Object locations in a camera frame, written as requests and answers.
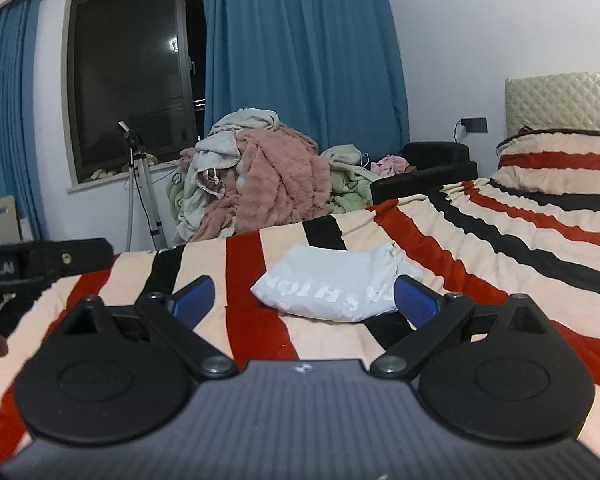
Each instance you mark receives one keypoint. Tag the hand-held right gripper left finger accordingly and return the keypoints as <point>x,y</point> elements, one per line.
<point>195,295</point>

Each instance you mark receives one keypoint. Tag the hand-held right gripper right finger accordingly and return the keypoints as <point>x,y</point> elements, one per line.
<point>414,301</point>

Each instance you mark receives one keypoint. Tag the white t-shirt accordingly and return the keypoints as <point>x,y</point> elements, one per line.
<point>330,280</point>

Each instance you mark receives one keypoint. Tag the red black cream striped blanket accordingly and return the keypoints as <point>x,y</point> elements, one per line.
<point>480,240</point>

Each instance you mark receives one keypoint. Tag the small beige cloth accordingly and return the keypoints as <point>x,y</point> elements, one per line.
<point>102,174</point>

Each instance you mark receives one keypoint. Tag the pale green printed garment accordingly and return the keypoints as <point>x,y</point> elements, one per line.
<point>176,192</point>

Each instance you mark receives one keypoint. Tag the black armchair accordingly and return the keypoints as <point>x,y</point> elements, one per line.
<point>430,165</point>

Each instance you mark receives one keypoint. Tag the light green garment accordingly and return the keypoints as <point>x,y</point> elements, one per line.
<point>347,180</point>

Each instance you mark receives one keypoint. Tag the small pink cloth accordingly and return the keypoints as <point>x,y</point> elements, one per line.
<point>390,165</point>

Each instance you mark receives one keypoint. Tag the pink fluffy blanket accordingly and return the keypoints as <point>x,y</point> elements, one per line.
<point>280,180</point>

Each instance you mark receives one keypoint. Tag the grey beige garment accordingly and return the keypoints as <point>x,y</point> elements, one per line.
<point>220,150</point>

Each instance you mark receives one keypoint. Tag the narrow blue curtain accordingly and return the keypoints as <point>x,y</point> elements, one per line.
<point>12,110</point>

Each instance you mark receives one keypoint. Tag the striped pillow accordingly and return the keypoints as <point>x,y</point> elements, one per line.
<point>560,165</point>

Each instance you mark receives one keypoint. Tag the dark window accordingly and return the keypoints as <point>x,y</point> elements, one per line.
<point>130,75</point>

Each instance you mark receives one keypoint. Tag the cream quilted headboard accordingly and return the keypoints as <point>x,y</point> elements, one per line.
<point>560,102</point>

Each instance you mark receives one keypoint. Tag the wide blue curtain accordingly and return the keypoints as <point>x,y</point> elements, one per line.
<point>300,50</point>

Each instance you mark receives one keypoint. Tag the silver tripod with camera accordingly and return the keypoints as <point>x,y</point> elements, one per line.
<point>142,185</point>

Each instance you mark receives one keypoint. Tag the wall socket with charger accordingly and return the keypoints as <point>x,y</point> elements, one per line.
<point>474,125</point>

